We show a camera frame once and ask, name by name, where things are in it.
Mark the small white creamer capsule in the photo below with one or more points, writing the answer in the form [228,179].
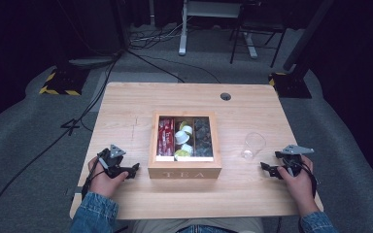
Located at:
[187,129]
[187,148]

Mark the person's right hand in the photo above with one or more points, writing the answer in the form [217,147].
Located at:
[302,191]

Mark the row of red tea packets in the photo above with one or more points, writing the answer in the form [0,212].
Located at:
[165,139]

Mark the dark upright stand pole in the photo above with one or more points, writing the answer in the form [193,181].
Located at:
[120,26]

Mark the dark slanted stand pole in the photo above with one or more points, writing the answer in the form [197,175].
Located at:
[307,32]

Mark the pile of dark tea bags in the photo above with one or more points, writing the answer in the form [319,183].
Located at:
[203,139]

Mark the black metal chair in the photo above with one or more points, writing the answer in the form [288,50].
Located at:
[259,26]

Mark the black yellow striped stand base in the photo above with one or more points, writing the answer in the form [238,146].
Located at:
[291,85]
[63,82]

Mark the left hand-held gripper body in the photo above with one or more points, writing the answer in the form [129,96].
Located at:
[114,159]

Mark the large white creamer capsule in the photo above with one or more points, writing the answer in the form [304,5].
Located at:
[181,138]

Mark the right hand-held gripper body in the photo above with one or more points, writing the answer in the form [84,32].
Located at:
[293,158]

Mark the person's left hand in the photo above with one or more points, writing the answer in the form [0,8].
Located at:
[102,184]

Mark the green-lidded creamer capsule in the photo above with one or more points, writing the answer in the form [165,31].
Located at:
[183,124]
[181,153]

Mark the clear plastic cup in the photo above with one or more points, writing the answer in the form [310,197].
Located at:
[253,145]

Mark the white desk frame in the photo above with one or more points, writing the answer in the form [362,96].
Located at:
[187,29]

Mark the wooden tea box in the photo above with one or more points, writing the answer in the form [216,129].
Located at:
[184,167]

